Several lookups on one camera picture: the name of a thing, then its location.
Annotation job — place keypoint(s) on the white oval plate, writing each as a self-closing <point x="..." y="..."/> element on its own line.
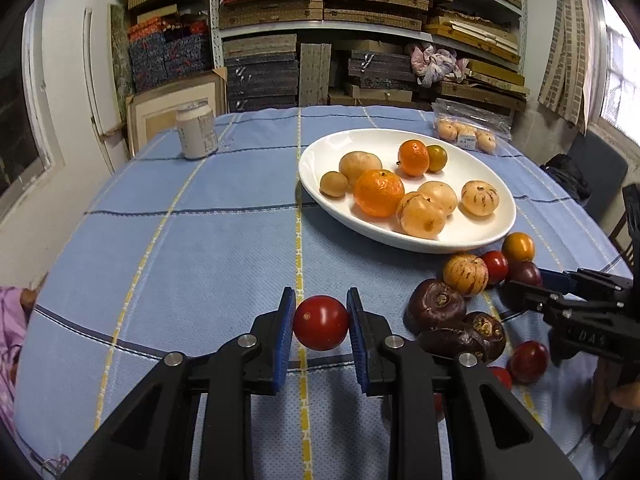
<point x="462" y="231"/>

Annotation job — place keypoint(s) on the red tomato front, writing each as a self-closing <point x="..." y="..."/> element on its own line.
<point x="529" y="362"/>

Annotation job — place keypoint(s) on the orange-green tomato in plate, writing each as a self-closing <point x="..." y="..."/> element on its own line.
<point x="438" y="158"/>

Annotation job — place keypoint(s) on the blue checked tablecloth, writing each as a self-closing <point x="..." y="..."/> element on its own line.
<point x="177" y="255"/>

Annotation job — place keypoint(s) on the red cherry tomato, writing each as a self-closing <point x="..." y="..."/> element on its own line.
<point x="321" y="323"/>

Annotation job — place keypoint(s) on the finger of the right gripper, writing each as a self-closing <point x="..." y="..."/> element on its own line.
<point x="575" y="277"/>
<point x="520" y="297"/>

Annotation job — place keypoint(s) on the large yellow pepino melon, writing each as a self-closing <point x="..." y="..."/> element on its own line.
<point x="354" y="164"/>

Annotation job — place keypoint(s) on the wooden framed panel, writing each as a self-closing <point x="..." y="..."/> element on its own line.
<point x="153" y="111"/>

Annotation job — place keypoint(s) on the metal storage shelf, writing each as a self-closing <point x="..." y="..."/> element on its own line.
<point x="295" y="52"/>

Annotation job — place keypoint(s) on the dark chair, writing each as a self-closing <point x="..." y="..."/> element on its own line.
<point x="594" y="167"/>

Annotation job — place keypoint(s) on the striped pale fruit in plate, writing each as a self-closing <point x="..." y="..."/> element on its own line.
<point x="479" y="198"/>

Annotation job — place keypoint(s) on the striped pepino small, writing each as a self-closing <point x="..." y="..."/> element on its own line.
<point x="466" y="273"/>

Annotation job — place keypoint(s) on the patterned curtain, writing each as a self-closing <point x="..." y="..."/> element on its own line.
<point x="567" y="87"/>

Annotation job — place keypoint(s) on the orange-yellow round fruit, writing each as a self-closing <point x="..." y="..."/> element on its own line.
<point x="419" y="217"/>

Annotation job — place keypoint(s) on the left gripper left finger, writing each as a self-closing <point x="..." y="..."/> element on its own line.
<point x="193" y="413"/>

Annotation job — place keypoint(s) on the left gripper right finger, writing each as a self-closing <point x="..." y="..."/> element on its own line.
<point x="490" y="434"/>

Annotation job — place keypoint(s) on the small brown longan fruit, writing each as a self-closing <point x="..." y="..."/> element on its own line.
<point x="334" y="184"/>

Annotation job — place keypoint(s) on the small mandarin orange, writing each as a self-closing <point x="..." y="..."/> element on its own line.
<point x="413" y="158"/>

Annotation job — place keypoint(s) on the silver drink can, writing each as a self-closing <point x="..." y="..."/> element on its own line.
<point x="195" y="124"/>

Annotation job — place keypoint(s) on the dark red plum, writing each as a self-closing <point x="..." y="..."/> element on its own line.
<point x="525" y="272"/>

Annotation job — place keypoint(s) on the small orange tomato back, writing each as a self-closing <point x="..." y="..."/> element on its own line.
<point x="518" y="247"/>

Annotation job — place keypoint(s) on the dark purple mangosteen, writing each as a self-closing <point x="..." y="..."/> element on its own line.
<point x="433" y="304"/>

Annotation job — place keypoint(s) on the yellow round fruit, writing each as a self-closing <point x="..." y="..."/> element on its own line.
<point x="440" y="194"/>

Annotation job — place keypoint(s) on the pink crumpled cloth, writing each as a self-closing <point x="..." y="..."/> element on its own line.
<point x="432" y="65"/>

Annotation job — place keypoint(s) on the red tomato right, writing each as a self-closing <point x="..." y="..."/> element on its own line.
<point x="502" y="375"/>

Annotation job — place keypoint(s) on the dark purple wrinkled fruit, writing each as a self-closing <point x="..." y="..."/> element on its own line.
<point x="478" y="333"/>

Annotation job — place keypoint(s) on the red tomato back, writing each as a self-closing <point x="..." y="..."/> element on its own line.
<point x="497" y="266"/>

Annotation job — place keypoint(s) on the large orange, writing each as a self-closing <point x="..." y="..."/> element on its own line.
<point x="378" y="192"/>

